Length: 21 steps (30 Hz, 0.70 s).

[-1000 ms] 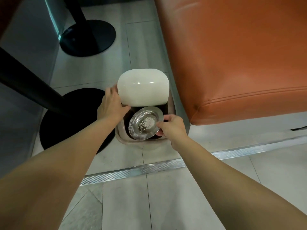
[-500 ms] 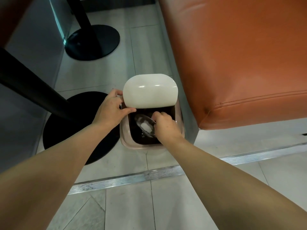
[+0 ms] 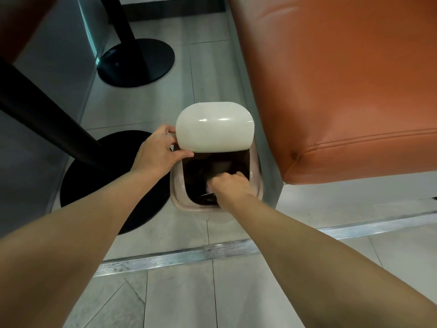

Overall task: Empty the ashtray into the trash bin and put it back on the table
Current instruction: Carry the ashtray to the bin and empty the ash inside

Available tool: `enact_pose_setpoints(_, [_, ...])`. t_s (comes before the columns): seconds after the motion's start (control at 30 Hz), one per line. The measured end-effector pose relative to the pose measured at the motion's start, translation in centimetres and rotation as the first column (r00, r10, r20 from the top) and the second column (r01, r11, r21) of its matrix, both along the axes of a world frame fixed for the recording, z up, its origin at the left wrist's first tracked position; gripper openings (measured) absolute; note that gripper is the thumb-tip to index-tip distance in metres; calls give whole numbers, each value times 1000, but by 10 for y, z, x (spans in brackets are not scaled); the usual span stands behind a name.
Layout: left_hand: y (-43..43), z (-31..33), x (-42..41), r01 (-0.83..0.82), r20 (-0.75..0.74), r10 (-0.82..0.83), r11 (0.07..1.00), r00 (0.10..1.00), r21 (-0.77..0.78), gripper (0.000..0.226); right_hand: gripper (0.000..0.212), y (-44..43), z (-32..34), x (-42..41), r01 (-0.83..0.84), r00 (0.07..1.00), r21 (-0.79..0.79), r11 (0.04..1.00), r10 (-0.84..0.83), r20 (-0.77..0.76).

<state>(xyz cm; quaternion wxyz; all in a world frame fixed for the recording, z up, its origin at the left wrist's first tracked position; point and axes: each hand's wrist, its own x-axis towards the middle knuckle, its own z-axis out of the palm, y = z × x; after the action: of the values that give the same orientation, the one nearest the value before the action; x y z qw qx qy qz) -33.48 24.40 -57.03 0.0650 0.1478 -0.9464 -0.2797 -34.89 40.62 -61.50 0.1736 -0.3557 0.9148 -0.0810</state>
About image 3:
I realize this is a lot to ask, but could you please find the person's right hand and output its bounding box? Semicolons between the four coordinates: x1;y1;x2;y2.
206;171;256;209

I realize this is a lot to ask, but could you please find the person's left hand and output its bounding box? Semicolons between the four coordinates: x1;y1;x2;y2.
131;124;195;180

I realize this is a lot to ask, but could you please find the white trash bin lid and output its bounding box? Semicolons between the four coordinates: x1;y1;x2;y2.
175;102;255;154

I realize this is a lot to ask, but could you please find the person's right forearm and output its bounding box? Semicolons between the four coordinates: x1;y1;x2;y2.
218;194;437;328

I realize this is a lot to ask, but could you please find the person's left forearm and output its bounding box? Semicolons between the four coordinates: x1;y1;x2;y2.
0;169;165;328

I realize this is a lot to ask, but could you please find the black bin liner bag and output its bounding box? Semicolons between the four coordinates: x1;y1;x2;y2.
182;149;252;206

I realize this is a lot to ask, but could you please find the pale pink trash bin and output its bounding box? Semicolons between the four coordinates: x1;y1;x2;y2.
170;144;264;212

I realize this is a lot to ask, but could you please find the grey bench base panel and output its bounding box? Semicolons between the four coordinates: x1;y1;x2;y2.
227;10;285;208

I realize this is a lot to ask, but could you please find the metal floor strip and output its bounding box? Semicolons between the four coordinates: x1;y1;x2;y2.
93;210;437;278

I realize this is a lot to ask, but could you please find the round black table base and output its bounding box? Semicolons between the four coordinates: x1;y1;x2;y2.
97;38;175;88
60;130;172;236

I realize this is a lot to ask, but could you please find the black table pole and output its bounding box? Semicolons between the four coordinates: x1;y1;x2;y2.
0;57;104;169
99;0;151;71

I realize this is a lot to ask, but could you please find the orange leather bench seat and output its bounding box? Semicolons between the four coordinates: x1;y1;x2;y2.
228;0;437;186

